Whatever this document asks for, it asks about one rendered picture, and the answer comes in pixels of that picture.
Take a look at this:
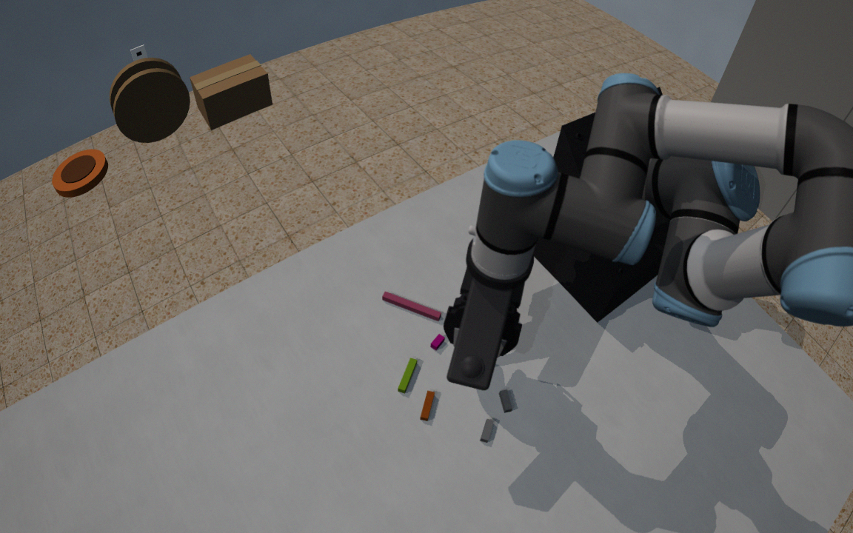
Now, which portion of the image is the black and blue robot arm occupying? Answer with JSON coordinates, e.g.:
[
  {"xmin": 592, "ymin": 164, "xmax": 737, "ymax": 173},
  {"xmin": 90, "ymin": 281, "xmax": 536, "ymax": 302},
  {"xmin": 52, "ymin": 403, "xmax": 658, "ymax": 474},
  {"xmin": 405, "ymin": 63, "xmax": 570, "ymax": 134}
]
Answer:
[{"xmin": 446, "ymin": 73, "xmax": 853, "ymax": 390}]

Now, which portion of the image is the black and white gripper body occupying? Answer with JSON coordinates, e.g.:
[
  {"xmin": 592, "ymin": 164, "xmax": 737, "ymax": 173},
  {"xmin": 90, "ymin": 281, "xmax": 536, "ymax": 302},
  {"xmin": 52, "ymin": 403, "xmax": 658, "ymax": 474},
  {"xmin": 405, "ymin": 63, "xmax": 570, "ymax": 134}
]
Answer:
[{"xmin": 453, "ymin": 239, "xmax": 534, "ymax": 338}]

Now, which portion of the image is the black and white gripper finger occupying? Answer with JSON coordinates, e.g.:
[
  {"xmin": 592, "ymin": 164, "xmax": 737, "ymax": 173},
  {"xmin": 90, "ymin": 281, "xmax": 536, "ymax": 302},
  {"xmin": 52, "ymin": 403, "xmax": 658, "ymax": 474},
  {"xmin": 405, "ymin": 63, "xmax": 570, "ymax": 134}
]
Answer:
[
  {"xmin": 498, "ymin": 323, "xmax": 522, "ymax": 357},
  {"xmin": 444, "ymin": 306, "xmax": 460, "ymax": 347}
]

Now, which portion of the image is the lime green rod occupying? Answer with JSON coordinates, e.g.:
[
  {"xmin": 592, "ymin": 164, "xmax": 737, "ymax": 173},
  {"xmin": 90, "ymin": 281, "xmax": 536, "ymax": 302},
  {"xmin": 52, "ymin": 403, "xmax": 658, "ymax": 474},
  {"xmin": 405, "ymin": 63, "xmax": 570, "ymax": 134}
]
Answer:
[{"xmin": 398, "ymin": 358, "xmax": 417, "ymax": 394}]

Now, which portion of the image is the dark pink rod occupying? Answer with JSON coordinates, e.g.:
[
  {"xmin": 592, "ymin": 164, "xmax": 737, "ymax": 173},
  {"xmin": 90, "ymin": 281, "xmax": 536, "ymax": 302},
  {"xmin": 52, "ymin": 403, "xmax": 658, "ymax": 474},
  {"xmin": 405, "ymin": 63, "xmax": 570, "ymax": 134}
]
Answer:
[{"xmin": 382, "ymin": 292, "xmax": 441, "ymax": 321}]

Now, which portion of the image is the orange rod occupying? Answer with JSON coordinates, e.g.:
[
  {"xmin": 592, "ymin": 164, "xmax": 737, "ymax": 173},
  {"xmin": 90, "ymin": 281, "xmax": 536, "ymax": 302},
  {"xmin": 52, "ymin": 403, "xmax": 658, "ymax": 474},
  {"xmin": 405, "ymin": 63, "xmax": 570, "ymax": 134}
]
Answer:
[{"xmin": 420, "ymin": 391, "xmax": 435, "ymax": 421}]

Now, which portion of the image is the dark grey rod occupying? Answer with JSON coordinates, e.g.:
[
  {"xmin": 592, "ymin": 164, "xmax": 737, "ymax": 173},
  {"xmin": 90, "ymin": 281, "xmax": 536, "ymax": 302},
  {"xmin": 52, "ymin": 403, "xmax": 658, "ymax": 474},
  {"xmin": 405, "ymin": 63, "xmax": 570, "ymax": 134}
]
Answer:
[
  {"xmin": 480, "ymin": 419, "xmax": 494, "ymax": 443},
  {"xmin": 499, "ymin": 389, "xmax": 512, "ymax": 413}
]

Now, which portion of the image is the small magenta block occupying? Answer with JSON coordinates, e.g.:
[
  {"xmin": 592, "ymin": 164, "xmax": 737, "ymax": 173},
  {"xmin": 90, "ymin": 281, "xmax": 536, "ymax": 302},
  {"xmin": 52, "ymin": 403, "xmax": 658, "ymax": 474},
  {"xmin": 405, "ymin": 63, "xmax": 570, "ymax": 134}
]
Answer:
[{"xmin": 430, "ymin": 334, "xmax": 445, "ymax": 350}]

